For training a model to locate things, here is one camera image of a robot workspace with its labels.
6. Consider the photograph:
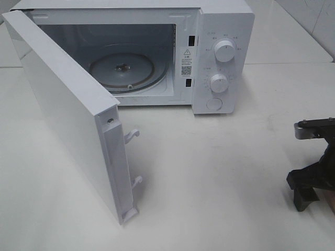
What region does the pink round plate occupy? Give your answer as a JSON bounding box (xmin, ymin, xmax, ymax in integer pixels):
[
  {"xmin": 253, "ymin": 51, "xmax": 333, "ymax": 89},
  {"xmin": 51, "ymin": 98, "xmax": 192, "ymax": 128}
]
[{"xmin": 316, "ymin": 189, "xmax": 334, "ymax": 218}]

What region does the round white door button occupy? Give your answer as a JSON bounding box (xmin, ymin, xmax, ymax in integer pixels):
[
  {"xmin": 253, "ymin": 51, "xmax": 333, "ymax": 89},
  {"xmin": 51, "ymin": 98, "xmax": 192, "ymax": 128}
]
[{"xmin": 206, "ymin": 98, "xmax": 222, "ymax": 111}]

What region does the white microwave oven body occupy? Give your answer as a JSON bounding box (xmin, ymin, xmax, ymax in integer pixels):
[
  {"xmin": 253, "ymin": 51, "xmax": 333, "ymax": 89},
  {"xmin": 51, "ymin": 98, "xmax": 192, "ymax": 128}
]
[{"xmin": 9, "ymin": 1, "xmax": 254, "ymax": 114}]

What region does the upper white power knob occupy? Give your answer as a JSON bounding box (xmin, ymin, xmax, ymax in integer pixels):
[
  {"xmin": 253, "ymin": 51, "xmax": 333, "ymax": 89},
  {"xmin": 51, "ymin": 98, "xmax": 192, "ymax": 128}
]
[{"xmin": 214, "ymin": 39, "xmax": 236, "ymax": 63}]

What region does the glass microwave turntable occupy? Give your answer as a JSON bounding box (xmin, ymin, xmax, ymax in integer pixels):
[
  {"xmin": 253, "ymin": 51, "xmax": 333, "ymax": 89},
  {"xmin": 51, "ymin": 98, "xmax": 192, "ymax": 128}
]
[{"xmin": 89, "ymin": 53, "xmax": 169, "ymax": 94}]

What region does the white microwave door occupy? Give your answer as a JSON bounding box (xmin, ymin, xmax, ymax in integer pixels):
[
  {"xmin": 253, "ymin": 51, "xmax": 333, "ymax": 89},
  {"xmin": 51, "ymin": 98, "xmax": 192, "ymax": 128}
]
[{"xmin": 3, "ymin": 10, "xmax": 142, "ymax": 224}]

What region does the white warning label sticker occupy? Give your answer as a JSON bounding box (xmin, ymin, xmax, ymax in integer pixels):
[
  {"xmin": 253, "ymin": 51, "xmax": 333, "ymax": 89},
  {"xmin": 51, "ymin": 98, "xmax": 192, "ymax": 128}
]
[{"xmin": 180, "ymin": 47, "xmax": 196, "ymax": 77}]

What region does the lower white timer knob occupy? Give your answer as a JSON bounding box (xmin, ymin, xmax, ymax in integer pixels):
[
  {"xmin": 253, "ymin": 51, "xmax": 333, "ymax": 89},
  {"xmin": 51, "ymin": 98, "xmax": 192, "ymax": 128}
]
[{"xmin": 209, "ymin": 74, "xmax": 229, "ymax": 93}]

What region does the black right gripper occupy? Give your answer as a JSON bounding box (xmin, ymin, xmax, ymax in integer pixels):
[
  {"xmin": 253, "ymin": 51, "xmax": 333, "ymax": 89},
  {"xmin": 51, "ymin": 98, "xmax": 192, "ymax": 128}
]
[{"xmin": 286, "ymin": 118, "xmax": 335, "ymax": 213}]

